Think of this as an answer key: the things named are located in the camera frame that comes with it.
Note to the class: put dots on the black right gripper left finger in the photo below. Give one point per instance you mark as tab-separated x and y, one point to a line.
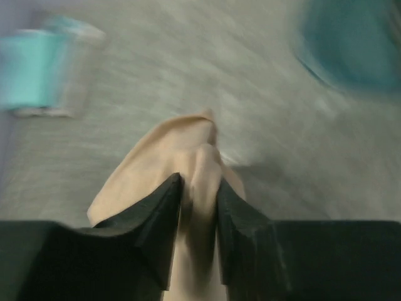
125	257

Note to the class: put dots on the teal plastic basket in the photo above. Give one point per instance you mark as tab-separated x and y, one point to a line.
351	45

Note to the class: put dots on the folded teal t shirt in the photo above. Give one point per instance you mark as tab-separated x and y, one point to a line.
34	61

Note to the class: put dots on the tan t shirt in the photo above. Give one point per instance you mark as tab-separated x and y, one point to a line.
186	145

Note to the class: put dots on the folded white t shirt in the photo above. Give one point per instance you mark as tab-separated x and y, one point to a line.
70	75

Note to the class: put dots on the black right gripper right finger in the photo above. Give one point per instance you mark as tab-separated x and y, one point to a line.
251	267

